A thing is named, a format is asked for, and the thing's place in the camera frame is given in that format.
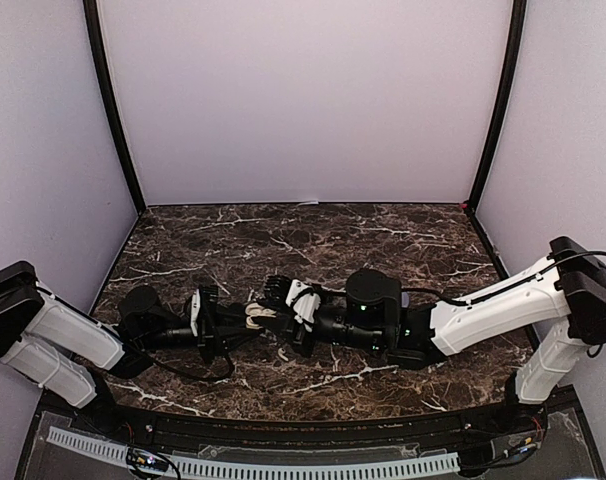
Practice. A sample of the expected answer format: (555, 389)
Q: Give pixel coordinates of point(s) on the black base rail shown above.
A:
(461, 428)

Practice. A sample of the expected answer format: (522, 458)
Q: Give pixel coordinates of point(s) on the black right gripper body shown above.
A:
(297, 338)

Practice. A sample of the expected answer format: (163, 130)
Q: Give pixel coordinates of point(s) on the black frame post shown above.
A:
(111, 109)
(508, 70)

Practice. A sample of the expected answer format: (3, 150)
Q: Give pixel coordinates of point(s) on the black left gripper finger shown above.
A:
(229, 341)
(233, 313)

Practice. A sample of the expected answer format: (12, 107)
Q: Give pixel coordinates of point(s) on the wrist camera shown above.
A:
(294, 296)
(202, 302)

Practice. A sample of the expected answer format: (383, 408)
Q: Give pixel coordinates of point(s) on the grey slotted cable duct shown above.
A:
(219, 462)

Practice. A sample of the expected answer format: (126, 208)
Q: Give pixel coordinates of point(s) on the black frame post left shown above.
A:
(111, 109)

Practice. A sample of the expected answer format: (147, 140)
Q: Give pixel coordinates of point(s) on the white earbud charging case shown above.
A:
(254, 312)

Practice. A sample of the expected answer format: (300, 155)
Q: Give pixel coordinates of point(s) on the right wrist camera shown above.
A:
(294, 296)

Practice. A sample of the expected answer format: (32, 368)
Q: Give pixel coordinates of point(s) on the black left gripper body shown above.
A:
(206, 338)

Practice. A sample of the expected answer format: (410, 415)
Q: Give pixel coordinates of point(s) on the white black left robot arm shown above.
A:
(68, 352)

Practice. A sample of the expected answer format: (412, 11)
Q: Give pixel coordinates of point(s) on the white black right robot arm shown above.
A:
(567, 287)

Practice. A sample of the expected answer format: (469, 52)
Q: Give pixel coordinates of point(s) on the black frame post right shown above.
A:
(508, 70)

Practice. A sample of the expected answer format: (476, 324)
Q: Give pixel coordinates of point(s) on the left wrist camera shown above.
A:
(202, 302)

